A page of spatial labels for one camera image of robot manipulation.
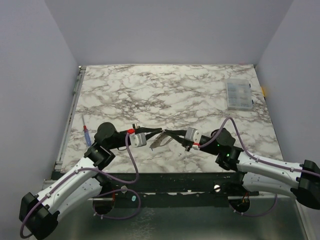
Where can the aluminium side rail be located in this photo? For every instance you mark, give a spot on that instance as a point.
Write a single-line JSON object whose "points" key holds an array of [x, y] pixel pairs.
{"points": [[71, 114]]}

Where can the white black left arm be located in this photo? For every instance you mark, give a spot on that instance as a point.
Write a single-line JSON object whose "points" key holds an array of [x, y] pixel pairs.
{"points": [[40, 213]]}

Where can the clear plastic organizer box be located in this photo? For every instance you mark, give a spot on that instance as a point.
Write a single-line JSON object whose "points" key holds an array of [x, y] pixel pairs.
{"points": [[238, 94]]}

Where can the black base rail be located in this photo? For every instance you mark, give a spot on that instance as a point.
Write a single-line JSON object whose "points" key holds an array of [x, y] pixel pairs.
{"points": [[173, 190]]}

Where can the blue red screwdriver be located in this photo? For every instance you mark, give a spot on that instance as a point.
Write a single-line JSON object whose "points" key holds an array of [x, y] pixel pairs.
{"points": [[86, 133]]}

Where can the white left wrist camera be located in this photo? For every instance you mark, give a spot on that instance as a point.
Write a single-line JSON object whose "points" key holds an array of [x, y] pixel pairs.
{"points": [[136, 140]]}

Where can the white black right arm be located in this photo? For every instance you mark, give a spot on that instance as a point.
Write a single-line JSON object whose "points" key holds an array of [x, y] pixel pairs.
{"points": [[300, 181]]}

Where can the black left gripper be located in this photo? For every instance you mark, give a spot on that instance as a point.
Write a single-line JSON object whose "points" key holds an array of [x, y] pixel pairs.
{"points": [[146, 130]]}

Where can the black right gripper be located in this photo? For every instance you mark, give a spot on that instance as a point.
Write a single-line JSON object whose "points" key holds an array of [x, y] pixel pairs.
{"points": [[185, 139]]}

